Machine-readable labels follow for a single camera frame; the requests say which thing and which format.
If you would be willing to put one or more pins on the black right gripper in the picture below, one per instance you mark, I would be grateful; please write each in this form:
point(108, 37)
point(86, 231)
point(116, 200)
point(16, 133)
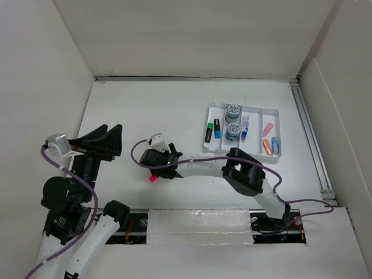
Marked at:
point(168, 152)

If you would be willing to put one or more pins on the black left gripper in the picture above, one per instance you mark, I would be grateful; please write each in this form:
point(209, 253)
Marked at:
point(110, 143)

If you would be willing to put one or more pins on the black highlighter pink cap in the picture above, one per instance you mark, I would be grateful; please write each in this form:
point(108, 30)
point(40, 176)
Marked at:
point(152, 179)

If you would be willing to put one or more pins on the black highlighter with barcode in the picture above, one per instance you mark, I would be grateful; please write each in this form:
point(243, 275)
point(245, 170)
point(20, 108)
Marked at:
point(209, 131)

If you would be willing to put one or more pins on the black highlighter blue cap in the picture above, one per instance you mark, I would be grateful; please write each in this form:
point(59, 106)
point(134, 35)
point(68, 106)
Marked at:
point(217, 129)

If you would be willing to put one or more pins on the small blue cleaning gel jar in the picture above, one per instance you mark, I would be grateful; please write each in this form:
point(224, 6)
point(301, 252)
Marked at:
point(233, 132)

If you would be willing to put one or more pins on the large blue cleaning gel jar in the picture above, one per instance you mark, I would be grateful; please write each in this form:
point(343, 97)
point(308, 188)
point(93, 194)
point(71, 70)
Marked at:
point(233, 113)

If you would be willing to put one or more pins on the blue spray pen bottle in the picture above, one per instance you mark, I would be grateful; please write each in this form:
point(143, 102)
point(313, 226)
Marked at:
point(244, 126)

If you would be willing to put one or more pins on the pink eraser capsule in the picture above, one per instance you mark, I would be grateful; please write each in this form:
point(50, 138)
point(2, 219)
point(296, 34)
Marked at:
point(267, 129)

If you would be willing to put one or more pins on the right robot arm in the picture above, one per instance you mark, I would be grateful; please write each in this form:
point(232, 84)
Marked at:
point(242, 172)

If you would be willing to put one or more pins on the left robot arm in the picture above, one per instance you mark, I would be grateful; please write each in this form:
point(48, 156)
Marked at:
point(74, 230)

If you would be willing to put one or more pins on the white foam block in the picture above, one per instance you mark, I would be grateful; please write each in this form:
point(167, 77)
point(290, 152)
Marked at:
point(199, 227)

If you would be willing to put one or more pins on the white plastic organizer tray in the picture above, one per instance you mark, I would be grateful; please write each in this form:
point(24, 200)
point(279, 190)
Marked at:
point(253, 145)

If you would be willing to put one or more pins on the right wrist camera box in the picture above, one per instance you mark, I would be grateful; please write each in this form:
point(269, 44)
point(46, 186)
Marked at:
point(157, 142)

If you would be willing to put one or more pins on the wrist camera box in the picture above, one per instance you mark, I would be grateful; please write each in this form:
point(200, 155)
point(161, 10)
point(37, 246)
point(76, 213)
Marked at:
point(59, 146)
point(157, 142)

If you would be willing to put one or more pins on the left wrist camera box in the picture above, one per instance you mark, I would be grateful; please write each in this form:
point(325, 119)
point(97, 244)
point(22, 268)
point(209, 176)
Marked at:
point(59, 146)

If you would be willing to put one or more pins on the aluminium rail at back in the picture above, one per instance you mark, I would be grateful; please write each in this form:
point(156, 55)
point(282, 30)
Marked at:
point(184, 78)

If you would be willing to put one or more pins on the aluminium rail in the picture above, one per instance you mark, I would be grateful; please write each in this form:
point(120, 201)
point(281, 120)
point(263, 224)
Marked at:
point(325, 186)
point(184, 78)

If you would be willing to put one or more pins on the aluminium rail right side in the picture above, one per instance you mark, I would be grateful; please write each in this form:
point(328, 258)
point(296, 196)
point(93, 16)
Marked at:
point(325, 186)

